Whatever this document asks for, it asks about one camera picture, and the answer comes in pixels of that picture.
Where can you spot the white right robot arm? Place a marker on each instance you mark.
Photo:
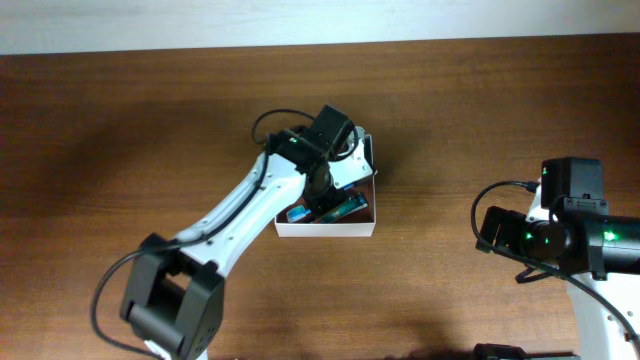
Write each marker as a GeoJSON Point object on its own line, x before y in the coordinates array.
{"type": "Point", "coordinates": [574, 239]}

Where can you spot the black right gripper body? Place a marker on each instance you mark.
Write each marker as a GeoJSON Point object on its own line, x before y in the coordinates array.
{"type": "Point", "coordinates": [515, 234]}

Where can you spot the blue white toothbrush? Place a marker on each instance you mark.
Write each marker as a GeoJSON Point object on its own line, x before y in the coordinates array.
{"type": "Point", "coordinates": [298, 213]}

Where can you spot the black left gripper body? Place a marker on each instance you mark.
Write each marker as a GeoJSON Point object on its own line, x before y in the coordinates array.
{"type": "Point", "coordinates": [328, 198]}

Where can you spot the teal toothpaste tube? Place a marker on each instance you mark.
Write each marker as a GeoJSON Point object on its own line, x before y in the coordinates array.
{"type": "Point", "coordinates": [353, 204]}

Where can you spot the white cardboard box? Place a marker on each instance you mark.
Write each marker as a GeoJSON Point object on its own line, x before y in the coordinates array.
{"type": "Point", "coordinates": [358, 224]}

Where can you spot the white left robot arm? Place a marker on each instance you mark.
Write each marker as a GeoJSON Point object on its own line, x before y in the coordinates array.
{"type": "Point", "coordinates": [175, 292]}

